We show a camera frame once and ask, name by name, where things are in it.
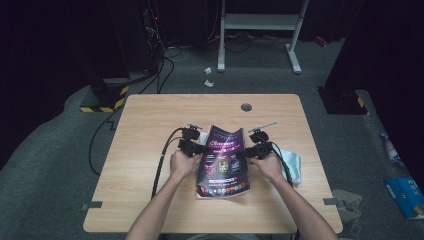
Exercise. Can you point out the small red object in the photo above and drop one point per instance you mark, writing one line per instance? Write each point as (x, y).
(320, 41)

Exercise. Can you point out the blue packet on floor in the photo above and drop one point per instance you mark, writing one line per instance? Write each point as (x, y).
(405, 195)

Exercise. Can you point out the person's right hand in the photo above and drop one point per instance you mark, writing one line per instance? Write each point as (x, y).
(271, 168)

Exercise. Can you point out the blue and white packet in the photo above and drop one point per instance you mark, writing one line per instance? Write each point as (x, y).
(391, 150)

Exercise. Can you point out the white metal stand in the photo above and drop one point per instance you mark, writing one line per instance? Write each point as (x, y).
(260, 21)

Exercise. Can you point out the black base with yellow corner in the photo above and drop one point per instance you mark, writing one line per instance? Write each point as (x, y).
(343, 101)

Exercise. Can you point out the person's left hand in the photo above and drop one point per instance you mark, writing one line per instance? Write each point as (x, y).
(183, 166)

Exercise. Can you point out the light blue cleaning cloth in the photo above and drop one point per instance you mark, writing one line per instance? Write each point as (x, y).
(295, 166)

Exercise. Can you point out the grey tape strip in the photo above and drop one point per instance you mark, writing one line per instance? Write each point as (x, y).
(93, 205)
(330, 201)

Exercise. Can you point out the black yellow striped wide base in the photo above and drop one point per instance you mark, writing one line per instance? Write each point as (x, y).
(106, 96)

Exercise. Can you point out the small crumpled white paper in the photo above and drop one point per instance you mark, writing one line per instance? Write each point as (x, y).
(208, 83)
(208, 70)

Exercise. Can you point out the dark equipment rack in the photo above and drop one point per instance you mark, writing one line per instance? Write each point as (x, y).
(140, 40)

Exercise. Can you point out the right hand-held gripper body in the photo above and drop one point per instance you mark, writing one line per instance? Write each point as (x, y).
(263, 150)

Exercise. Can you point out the grey round table grommet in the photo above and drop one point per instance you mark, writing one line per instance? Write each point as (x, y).
(246, 107)

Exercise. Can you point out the colourful glossy magazine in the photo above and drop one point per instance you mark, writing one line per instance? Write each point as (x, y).
(223, 173)

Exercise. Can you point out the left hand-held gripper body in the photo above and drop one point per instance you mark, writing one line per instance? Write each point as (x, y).
(190, 146)

